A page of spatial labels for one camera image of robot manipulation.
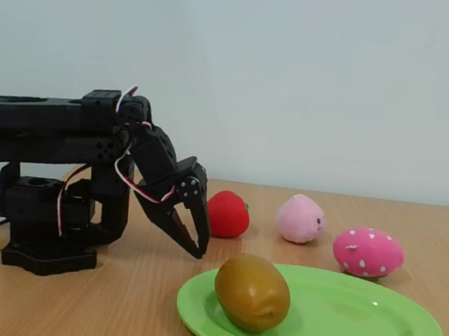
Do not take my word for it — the green oval plate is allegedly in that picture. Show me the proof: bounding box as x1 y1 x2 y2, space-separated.
173 252 449 336

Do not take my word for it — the red tomato toy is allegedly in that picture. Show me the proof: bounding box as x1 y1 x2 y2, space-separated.
204 188 253 242

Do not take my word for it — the pink white-dotted plush strawberry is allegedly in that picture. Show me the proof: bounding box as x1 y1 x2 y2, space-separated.
329 223 407 283

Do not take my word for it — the white red wrist servo cable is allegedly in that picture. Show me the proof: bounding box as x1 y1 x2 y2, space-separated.
110 152 182 208

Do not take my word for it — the white red shoulder servo cable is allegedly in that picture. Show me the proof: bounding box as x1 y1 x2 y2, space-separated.
52 161 91 239

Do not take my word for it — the light pink plush peach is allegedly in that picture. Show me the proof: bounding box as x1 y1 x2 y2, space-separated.
273 192 331 247

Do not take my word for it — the brown kiwi toy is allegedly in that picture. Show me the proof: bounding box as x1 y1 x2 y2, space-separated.
209 250 295 336

